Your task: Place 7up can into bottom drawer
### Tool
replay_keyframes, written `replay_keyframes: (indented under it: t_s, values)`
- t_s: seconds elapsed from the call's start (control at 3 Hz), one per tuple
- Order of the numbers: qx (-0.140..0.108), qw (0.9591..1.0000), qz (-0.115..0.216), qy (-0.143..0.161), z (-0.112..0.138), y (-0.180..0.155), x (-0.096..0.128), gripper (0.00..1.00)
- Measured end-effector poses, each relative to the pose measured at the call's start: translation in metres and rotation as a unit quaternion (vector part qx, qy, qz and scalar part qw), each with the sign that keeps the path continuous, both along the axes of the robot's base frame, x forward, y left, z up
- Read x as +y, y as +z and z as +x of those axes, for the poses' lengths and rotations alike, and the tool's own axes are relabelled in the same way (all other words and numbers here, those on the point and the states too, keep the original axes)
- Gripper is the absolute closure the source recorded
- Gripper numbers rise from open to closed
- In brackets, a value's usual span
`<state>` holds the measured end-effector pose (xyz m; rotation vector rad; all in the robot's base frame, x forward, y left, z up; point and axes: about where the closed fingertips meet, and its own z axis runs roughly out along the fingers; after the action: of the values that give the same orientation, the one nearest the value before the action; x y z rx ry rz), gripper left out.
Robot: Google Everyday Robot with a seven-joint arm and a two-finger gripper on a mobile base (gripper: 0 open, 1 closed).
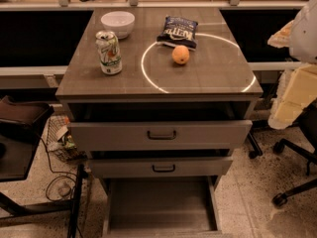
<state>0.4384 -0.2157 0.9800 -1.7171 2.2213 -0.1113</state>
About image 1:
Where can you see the green white 7up can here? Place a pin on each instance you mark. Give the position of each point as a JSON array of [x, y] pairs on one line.
[[109, 52]]

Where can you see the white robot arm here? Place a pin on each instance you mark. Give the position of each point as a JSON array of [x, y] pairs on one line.
[[299, 35]]

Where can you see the grey drawer cabinet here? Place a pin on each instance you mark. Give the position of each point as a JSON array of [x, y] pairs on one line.
[[216, 84]]

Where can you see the grey top drawer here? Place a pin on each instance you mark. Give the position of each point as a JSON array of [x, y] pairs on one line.
[[141, 136]]

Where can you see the grey middle drawer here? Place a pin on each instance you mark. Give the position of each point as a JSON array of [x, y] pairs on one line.
[[160, 167]]

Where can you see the grey open bottom drawer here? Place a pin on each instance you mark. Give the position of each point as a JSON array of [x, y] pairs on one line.
[[162, 208]]

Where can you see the orange fruit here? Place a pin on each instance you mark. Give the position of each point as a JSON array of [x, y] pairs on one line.
[[180, 54]]

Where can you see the blue kettle chips bag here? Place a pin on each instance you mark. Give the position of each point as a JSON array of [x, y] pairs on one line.
[[178, 31]]

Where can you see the white ceramic bowl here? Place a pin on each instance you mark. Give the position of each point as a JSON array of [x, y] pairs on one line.
[[121, 23]]

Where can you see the black side table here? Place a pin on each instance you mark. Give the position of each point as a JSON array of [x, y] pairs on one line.
[[21, 128]]

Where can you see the wire trash basket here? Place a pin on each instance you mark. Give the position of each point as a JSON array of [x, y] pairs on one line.
[[60, 142]]

